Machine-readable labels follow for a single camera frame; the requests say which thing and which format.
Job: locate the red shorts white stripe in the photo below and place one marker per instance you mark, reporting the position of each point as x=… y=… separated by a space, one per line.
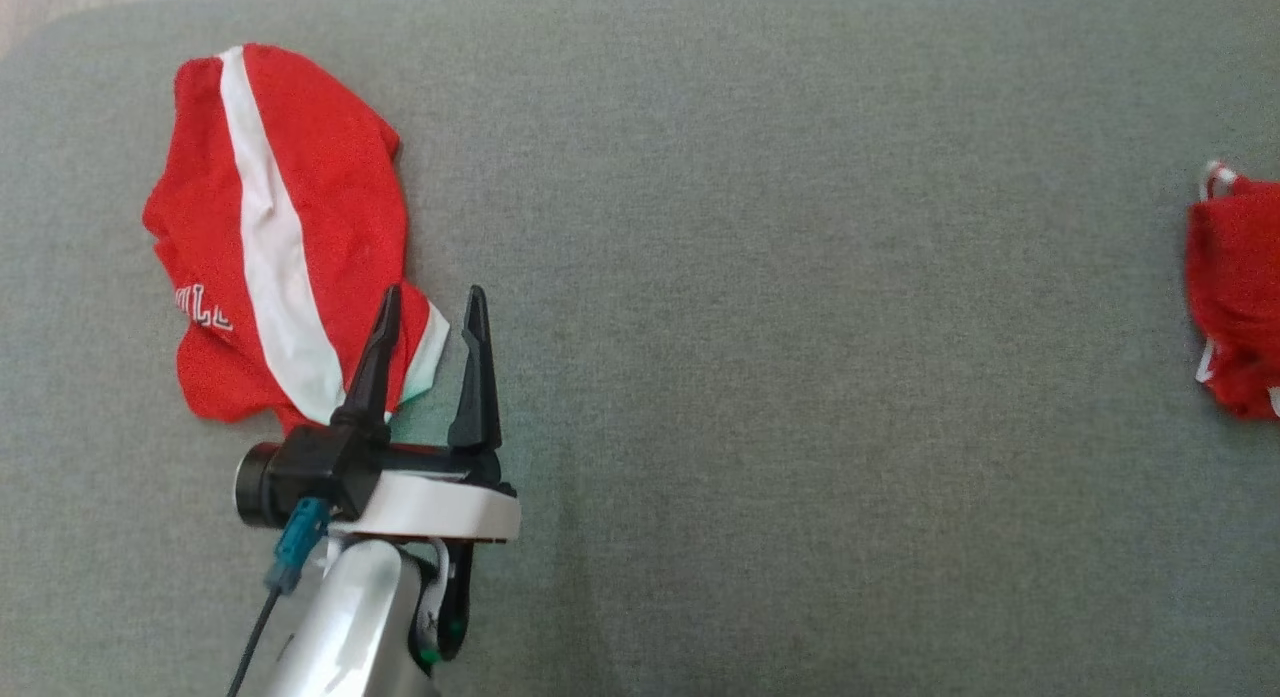
x=330 y=197

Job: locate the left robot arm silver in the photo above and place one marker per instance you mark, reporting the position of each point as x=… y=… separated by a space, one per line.
x=350 y=617

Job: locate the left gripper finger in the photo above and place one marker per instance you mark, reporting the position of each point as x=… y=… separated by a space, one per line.
x=372 y=377
x=478 y=387

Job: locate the large grey sofa seat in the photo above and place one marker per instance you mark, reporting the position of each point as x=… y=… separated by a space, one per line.
x=800 y=377

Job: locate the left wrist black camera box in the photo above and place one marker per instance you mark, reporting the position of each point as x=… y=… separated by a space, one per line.
x=310 y=467

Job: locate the red jersey white trim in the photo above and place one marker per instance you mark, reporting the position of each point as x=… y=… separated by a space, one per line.
x=1240 y=277

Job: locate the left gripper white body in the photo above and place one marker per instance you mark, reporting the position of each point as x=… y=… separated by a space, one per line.
x=440 y=507

